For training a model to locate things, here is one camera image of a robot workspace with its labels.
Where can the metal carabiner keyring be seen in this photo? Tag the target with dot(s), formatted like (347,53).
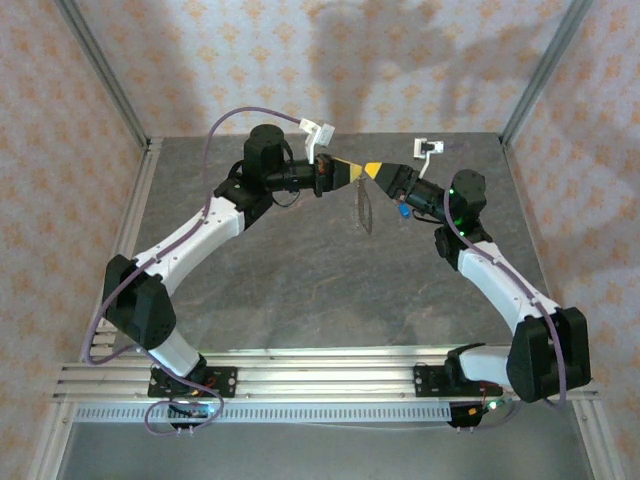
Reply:
(359,200)

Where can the key with blue cap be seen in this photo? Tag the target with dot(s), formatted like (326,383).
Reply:
(404,211)

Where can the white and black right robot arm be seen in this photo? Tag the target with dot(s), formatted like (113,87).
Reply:
(490,280)

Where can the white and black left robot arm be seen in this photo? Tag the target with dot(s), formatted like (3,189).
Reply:
(200,240)

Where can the grey metal lower shelf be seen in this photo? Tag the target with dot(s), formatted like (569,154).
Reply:
(325,455)

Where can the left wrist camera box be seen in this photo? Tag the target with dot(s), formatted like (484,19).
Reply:
(324,132)

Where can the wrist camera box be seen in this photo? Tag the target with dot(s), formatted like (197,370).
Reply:
(434,147)
(324,132)

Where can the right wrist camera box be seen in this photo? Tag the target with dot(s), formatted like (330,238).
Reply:
(434,147)

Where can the aluminium side rail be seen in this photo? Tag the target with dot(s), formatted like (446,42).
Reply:
(147,170)

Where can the aluminium corner post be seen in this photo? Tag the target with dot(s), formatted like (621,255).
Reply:
(542,75)
(107,75)

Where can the aluminium base frame rails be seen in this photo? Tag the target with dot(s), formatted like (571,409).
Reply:
(325,380)

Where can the aluminium frame leg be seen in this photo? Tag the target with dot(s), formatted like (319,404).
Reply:
(592,440)
(50,440)

